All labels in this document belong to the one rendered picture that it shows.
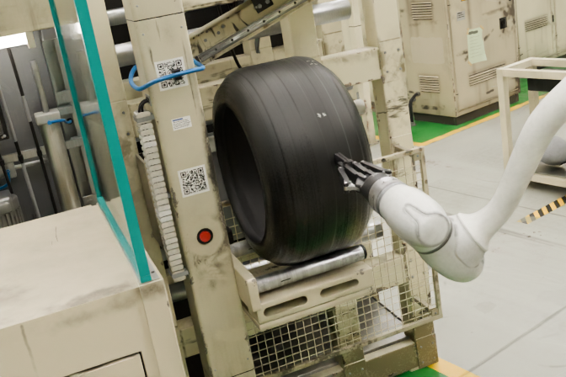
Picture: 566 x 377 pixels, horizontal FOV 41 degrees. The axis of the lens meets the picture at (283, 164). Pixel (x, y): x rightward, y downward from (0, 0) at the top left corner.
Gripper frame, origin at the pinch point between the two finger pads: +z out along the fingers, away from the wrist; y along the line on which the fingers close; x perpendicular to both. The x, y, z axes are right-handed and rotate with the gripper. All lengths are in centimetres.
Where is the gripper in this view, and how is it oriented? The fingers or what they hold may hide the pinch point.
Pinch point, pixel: (343, 162)
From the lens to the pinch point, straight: 186.8
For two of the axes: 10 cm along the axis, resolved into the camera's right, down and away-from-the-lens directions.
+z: -3.8, -3.4, 8.6
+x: 1.1, 9.1, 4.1
